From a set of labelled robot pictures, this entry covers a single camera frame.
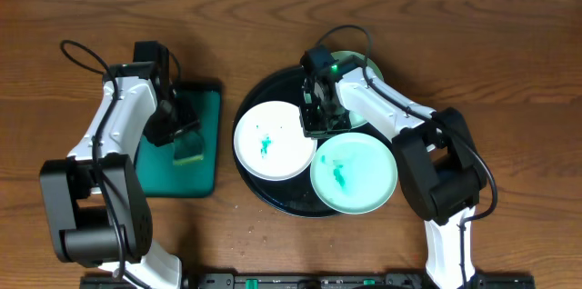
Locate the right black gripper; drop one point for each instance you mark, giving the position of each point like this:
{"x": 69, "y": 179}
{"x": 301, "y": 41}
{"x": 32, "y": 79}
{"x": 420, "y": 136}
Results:
{"x": 325, "y": 126}

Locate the white plate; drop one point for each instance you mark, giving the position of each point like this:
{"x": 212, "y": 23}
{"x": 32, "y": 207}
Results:
{"x": 270, "y": 144}

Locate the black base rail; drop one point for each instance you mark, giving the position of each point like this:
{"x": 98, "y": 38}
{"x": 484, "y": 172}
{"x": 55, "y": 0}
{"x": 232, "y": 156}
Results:
{"x": 403, "y": 281}

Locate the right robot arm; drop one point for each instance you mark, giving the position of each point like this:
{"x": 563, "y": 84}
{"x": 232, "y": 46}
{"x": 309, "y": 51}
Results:
{"x": 440, "y": 170}

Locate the round black serving tray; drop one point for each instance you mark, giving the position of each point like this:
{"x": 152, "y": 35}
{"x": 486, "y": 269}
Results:
{"x": 294, "y": 196}

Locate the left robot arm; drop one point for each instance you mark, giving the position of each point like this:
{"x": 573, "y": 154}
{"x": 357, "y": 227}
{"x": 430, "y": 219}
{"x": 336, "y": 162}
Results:
{"x": 96, "y": 209}

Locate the green yellow sponge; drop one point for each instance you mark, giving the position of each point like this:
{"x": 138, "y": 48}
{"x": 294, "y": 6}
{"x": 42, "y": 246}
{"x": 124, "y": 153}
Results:
{"x": 188, "y": 148}

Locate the black rectangular water tray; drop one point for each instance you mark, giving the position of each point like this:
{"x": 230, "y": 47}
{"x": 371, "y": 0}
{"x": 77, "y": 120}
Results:
{"x": 157, "y": 173}

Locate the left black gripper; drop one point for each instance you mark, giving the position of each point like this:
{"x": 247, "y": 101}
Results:
{"x": 180, "y": 130}

